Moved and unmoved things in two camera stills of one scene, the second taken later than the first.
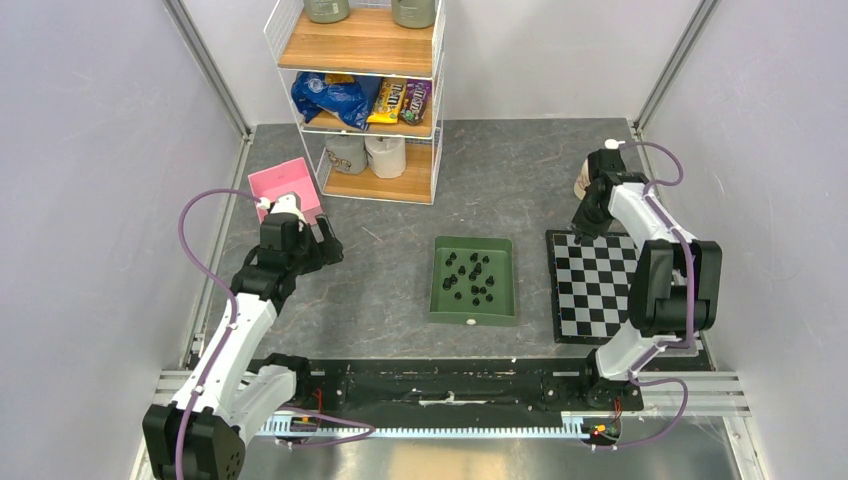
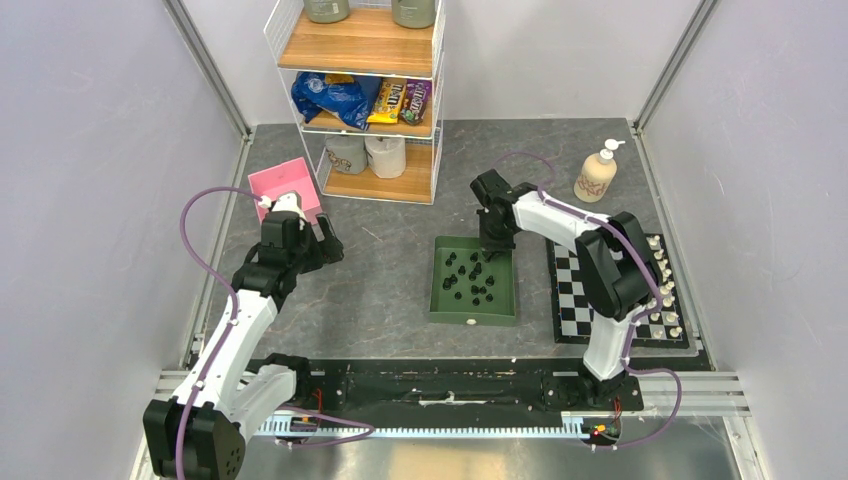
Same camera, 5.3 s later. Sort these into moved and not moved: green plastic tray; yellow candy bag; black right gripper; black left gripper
Moved: black right gripper
Not moved: black left gripper; green plastic tray; yellow candy bag
